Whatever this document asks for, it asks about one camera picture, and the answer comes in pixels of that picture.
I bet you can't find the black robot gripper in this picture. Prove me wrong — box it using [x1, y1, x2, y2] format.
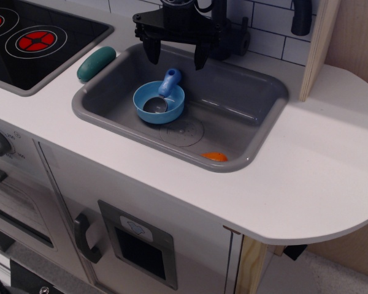
[132, 1, 221, 70]

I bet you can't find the blue handled grey spoon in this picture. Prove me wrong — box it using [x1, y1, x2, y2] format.
[143, 68, 182, 113]

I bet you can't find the light blue plastic bowl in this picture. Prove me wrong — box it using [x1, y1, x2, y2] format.
[132, 81, 185, 124]

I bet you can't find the grey plastic sink basin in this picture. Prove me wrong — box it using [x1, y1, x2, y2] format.
[72, 44, 288, 172]

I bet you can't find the black toy faucet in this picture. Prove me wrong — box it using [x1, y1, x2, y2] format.
[208, 1, 318, 66]

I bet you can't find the green toy cucumber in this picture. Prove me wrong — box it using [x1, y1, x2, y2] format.
[77, 47, 117, 82]

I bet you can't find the orange toy food piece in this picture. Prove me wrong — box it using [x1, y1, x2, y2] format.
[201, 152, 228, 162]

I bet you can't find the black toy stovetop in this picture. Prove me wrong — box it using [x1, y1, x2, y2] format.
[0, 1, 113, 97]

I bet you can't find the grey ice dispenser panel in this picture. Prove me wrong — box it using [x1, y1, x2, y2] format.
[98, 200, 178, 290]

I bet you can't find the light wooden side post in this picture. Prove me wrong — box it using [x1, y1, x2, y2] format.
[298, 0, 340, 102]

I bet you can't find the grey cabinet door handle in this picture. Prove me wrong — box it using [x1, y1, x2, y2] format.
[74, 213, 102, 264]

